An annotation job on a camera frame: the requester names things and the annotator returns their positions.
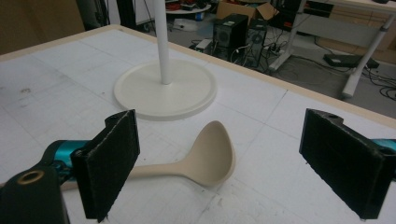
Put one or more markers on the white desk frame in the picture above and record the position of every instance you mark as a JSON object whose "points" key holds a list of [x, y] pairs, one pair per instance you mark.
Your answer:
{"points": [[351, 46]]}

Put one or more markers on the black computer tower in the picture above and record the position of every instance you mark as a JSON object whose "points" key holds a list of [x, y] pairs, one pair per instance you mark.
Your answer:
{"points": [[229, 35]]}

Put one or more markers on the white round table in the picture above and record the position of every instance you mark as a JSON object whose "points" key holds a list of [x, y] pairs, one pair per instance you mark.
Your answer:
{"points": [[186, 7]]}

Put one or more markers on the white round-base stand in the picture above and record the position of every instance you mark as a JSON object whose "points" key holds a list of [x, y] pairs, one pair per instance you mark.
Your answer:
{"points": [[165, 87]]}

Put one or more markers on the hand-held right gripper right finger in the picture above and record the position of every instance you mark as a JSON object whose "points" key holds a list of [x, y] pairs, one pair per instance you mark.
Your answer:
{"points": [[342, 165]]}

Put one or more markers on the cardboard box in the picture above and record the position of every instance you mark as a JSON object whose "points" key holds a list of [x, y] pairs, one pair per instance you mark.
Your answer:
{"points": [[246, 9]]}

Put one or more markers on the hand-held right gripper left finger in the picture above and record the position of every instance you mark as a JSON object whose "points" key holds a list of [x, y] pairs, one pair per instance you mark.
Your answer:
{"points": [[106, 168]]}

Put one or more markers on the black flat device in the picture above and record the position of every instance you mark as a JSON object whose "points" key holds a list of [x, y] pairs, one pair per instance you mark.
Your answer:
{"points": [[348, 60]]}

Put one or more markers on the grey computer tower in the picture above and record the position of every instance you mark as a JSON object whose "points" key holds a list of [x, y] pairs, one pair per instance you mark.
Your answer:
{"points": [[257, 43]]}

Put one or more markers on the beige ladle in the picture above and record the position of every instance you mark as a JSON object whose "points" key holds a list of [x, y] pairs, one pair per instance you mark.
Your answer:
{"points": [[211, 155]]}

